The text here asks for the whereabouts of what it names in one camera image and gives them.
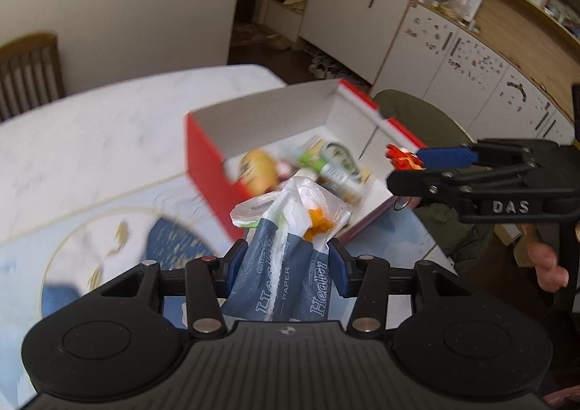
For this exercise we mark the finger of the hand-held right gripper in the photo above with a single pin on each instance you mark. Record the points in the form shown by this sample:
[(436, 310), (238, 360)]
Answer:
[(417, 183), (448, 156)]

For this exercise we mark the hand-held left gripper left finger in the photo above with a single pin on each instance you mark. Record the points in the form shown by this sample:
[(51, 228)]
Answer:
[(235, 263)]

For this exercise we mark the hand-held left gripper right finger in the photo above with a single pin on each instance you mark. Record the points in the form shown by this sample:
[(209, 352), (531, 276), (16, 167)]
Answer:
[(340, 269)]

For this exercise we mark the tissue pack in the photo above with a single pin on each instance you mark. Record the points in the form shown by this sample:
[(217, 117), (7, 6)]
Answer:
[(276, 283)]

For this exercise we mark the yellow squishy toy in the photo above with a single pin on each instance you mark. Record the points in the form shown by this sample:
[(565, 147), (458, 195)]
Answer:
[(258, 170)]

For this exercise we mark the green tube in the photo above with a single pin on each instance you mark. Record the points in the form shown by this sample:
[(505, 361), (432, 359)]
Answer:
[(312, 158)]

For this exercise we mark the red cardboard box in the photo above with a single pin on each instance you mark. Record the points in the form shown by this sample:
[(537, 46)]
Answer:
[(204, 156)]

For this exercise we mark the person's right hand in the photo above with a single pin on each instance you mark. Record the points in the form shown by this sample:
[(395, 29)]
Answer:
[(543, 260)]

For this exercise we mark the green stool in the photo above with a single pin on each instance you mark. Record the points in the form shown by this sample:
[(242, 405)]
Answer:
[(417, 111)]

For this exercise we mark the white sneaker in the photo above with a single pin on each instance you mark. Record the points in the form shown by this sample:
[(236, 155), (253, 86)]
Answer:
[(321, 68)]

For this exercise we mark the white box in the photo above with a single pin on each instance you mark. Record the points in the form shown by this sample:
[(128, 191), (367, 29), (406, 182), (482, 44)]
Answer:
[(467, 2)]

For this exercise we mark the white and wood cabinet unit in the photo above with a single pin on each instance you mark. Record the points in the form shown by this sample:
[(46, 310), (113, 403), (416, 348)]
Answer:
[(353, 7)]

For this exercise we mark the patterned doormat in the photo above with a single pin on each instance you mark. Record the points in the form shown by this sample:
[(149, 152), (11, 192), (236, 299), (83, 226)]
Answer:
[(253, 36)]

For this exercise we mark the dark wooden chair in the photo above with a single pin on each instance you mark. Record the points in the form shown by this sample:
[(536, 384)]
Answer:
[(27, 70)]

